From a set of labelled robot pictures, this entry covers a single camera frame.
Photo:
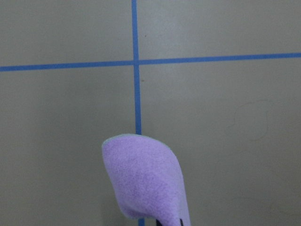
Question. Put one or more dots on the purple cloth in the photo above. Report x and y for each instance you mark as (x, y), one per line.
(147, 179)

